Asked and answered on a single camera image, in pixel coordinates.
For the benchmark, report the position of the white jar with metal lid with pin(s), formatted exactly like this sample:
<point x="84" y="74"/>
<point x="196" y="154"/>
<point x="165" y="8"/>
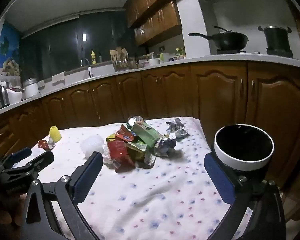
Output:
<point x="31" y="90"/>

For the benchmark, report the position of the brown wooden wall cabinets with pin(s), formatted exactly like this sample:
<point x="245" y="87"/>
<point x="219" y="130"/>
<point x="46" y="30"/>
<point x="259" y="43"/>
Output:
<point x="162" y="15"/>

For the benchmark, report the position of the wooden utensil holder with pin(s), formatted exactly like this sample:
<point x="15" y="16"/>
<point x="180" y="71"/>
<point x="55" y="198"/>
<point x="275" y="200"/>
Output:
<point x="120" y="60"/>

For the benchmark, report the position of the yellow ribbed plastic piece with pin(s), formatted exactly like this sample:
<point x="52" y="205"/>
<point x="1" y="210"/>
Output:
<point x="55" y="133"/>

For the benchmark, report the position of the orange red sachet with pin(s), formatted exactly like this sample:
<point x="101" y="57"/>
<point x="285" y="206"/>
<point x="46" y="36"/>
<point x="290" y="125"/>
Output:
<point x="123" y="133"/>

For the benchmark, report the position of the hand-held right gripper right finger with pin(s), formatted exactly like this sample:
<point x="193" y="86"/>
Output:
<point x="220" y="180"/>

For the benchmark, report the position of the dark cooking pot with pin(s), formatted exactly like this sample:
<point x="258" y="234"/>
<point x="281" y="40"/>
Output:
<point x="277" y="38"/>

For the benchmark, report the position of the black wok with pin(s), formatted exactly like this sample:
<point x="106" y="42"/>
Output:
<point x="230" y="41"/>

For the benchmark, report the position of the green carton box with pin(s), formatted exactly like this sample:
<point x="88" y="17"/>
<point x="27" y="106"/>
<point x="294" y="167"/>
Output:
<point x="146" y="133"/>

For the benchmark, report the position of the red and white packet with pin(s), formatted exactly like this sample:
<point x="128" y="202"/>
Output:
<point x="120" y="152"/>

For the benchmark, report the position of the large foil wrapper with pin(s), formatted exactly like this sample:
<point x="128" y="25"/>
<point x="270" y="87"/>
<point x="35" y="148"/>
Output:
<point x="165" y="146"/>

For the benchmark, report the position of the white countertop appliance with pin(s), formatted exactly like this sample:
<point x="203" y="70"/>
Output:
<point x="13" y="95"/>

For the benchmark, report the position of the small dark bottle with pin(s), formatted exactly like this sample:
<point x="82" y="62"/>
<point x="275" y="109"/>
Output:
<point x="100" y="58"/>

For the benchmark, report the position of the black gas stove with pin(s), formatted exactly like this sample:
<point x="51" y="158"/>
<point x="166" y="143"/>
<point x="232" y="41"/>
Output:
<point x="230" y="51"/>

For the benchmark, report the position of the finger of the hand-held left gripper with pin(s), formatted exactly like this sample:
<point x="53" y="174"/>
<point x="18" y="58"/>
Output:
<point x="20" y="154"/>
<point x="43" y="158"/>

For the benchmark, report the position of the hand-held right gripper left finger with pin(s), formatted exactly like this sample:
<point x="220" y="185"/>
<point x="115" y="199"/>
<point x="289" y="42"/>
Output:
<point x="86" y="180"/>

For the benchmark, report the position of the dark kitchen window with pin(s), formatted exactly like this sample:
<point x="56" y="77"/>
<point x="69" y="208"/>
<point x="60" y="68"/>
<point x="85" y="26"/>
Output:
<point x="60" y="42"/>

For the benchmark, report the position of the black bin with white rim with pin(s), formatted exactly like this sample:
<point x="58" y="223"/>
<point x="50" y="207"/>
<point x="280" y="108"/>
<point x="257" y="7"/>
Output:
<point x="240" y="165"/>

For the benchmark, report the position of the white floral tablecloth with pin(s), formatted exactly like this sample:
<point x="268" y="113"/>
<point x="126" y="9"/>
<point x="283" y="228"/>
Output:
<point x="152" y="192"/>

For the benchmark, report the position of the clear jelly cup red lid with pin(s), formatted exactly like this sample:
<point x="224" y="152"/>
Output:
<point x="43" y="144"/>

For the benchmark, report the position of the wall poster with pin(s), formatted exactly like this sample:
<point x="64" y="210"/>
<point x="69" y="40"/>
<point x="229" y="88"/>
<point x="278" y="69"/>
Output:
<point x="7" y="52"/>

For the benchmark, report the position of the yellow bottle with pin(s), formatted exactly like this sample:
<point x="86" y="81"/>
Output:
<point x="93" y="57"/>

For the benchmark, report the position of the small silver foil wrapper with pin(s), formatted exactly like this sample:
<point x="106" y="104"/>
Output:
<point x="177" y="128"/>

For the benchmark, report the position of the cooking oil bottles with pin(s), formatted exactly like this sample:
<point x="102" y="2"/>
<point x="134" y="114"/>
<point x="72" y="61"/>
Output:
<point x="180" y="53"/>

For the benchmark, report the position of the light green cup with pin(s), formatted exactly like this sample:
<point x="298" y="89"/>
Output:
<point x="164" y="57"/>

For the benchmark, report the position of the silver top drink can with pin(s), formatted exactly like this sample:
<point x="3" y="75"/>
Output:
<point x="134" y="120"/>

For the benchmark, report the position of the chrome kitchen faucet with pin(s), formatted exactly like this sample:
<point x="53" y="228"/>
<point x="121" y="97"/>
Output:
<point x="85" y="61"/>

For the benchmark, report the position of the steel kettle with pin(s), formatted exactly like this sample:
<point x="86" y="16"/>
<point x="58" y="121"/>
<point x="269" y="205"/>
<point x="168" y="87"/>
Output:
<point x="3" y="96"/>

